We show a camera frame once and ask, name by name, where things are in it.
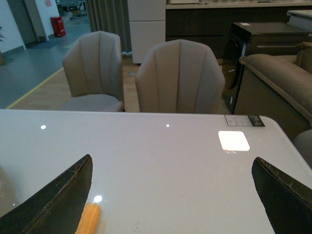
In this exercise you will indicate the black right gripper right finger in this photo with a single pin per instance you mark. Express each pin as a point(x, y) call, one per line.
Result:
point(287, 202)

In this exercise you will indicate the left beige upholstered chair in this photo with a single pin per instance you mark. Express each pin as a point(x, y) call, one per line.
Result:
point(94, 72)

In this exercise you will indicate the table label sticker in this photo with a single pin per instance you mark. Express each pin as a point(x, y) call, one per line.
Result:
point(249, 120)

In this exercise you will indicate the dark kitchen counter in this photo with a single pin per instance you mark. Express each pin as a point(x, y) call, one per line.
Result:
point(211, 25)

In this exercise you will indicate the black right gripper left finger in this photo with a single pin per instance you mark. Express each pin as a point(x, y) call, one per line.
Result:
point(57, 207)

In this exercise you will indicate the yellow corn cob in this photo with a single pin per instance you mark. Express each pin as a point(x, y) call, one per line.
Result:
point(89, 219)

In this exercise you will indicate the white cabinet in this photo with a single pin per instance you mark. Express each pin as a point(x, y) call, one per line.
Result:
point(147, 20)

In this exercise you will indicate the right beige upholstered chair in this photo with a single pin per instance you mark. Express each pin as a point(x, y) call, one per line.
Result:
point(179, 76)

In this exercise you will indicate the grey chair at right edge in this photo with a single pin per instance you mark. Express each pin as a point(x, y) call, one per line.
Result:
point(303, 144)

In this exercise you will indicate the black appliance box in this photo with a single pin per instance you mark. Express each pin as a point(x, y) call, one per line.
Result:
point(256, 45)

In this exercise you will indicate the beige upholstered chair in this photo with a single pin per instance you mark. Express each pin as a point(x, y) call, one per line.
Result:
point(179, 76)
point(94, 72)

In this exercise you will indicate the beige sofa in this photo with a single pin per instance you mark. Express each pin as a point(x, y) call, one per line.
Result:
point(282, 93)

